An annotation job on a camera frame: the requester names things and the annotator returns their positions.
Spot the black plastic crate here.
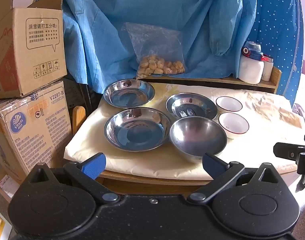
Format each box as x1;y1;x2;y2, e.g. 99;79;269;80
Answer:
62;79;104;130

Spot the blue striped garment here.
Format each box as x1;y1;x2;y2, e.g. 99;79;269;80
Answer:
36;0;258;94

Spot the wide rimmed stainless steel plate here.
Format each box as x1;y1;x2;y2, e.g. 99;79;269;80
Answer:
165;92;218;121

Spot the wooden chair back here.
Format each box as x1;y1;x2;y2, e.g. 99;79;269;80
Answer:
72;106;86;135

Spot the small labelled cardboard box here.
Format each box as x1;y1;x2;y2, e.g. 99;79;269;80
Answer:
0;171;21;203

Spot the white bottle with blue lid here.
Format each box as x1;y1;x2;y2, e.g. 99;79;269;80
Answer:
238;41;265;85

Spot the open brown cardboard box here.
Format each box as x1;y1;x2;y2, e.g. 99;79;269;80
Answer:
0;0;68;100

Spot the cardboard box with blue logo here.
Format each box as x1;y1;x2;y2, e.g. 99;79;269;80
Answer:
0;80;73;184

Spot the clear plastic bag of snacks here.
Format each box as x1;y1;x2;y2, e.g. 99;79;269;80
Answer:
121;22;186;77

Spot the small white cup container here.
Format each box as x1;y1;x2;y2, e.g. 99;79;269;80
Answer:
260;54;274;82

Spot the cream floral table cover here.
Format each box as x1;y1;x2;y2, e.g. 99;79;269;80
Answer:
64;81;305;180

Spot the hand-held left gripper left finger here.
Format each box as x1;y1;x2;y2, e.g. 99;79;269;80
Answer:
26;152;121;204

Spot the white bowl with red rim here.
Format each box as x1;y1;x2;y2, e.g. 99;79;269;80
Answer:
218;112;250;140
215;96;243;113

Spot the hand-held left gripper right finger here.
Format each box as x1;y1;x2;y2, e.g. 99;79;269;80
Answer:
187;152;283;204

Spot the deep stainless steel bowl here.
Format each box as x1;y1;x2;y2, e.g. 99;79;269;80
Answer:
169;116;227;164

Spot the blue polka dot cloth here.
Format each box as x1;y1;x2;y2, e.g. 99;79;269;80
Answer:
252;0;305;105

